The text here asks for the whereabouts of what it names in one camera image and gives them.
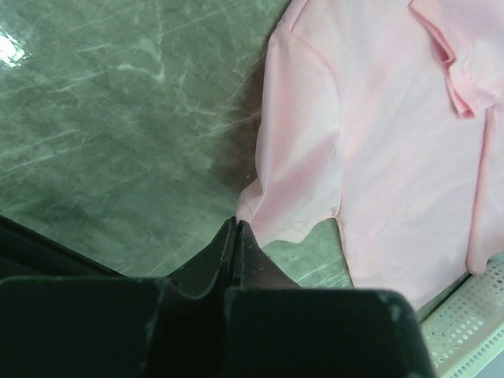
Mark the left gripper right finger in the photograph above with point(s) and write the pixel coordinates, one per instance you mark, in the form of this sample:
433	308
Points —
274	331

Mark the pink t-shirt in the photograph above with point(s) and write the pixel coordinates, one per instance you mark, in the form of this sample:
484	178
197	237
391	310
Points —
386	116

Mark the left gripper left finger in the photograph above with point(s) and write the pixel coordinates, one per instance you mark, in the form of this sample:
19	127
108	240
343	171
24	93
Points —
100	327

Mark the white plastic basket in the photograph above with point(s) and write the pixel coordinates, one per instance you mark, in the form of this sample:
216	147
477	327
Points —
463	329

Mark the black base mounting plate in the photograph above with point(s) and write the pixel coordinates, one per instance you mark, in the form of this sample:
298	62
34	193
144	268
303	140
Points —
25	252

